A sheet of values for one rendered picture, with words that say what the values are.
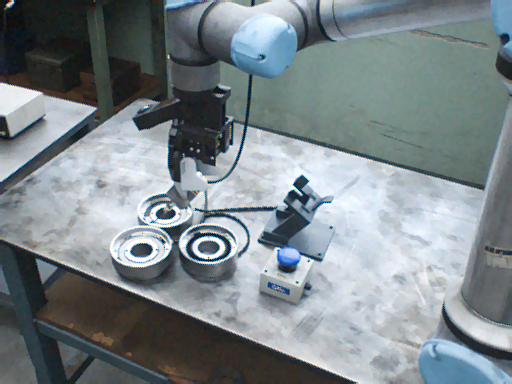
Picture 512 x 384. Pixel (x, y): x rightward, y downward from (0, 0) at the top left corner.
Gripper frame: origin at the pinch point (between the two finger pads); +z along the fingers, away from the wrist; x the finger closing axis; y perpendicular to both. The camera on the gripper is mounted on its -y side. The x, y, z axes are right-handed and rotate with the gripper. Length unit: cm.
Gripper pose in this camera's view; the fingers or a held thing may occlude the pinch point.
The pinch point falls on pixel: (185, 187)
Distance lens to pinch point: 93.2
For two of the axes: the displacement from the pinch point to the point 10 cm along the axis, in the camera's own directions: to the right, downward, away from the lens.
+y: 9.3, 2.6, -2.7
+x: 3.7, -5.4, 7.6
